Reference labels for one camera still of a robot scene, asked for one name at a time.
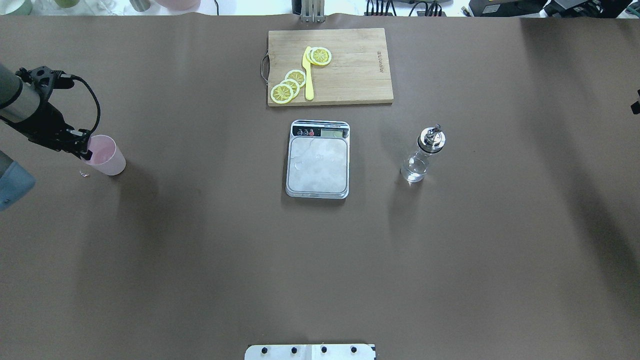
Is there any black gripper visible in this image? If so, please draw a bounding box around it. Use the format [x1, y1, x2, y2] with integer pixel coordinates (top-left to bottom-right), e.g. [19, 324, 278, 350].
[1, 102, 93, 161]

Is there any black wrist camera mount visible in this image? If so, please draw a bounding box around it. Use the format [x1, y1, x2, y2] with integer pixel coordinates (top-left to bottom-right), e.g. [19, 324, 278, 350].
[14, 66, 74, 103]

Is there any wooden cutting board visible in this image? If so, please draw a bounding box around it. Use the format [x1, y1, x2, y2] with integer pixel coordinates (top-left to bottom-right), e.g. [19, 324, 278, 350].
[267, 28, 394, 106]

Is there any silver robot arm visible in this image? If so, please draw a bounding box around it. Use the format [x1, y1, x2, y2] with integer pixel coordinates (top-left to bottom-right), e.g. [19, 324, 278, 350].
[0, 65, 102, 161]

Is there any glass sauce bottle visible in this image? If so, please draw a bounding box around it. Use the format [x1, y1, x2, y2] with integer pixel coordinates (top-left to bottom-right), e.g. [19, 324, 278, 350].
[400, 124, 446, 183]

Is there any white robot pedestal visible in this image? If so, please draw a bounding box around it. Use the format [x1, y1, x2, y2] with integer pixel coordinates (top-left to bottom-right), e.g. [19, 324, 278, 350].
[244, 343, 378, 360]

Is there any silver kitchen scale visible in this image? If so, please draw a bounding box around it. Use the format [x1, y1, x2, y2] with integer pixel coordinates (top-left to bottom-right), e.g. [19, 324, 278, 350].
[285, 120, 351, 200]

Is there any yellow plastic knife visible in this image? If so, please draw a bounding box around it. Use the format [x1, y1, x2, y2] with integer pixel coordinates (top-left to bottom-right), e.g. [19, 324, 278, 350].
[301, 46, 314, 101]

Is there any lemon slice middle of row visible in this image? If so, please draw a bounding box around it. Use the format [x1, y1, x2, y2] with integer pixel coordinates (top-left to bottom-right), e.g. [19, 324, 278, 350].
[280, 79, 300, 100]

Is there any pink plastic cup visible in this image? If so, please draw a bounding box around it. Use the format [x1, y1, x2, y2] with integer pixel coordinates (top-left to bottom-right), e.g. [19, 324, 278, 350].
[82, 134, 127, 176]

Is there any aluminium frame post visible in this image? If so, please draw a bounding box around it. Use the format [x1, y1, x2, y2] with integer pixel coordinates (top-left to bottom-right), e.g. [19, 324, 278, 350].
[300, 0, 326, 23]

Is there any lemon slice near knife tip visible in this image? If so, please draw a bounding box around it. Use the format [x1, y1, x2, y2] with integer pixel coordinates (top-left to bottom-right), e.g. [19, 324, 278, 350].
[307, 47, 333, 66]

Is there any lemon slice row inner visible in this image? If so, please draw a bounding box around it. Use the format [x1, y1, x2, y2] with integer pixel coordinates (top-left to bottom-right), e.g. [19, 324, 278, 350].
[284, 69, 307, 87]

